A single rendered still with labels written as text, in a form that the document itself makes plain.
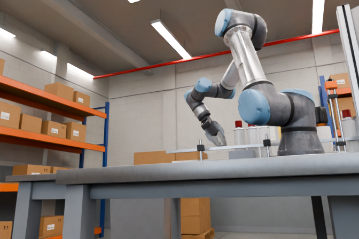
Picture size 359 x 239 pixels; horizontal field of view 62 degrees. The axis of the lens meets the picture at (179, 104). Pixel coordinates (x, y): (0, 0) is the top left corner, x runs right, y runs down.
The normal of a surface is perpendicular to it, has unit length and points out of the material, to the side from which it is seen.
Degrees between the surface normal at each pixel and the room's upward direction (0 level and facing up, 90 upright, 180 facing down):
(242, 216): 90
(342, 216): 90
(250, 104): 97
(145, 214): 94
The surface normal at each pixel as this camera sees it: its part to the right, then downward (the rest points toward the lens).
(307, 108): 0.34, -0.21
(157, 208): -0.06, -0.22
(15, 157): 0.92, -0.13
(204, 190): -0.38, -0.25
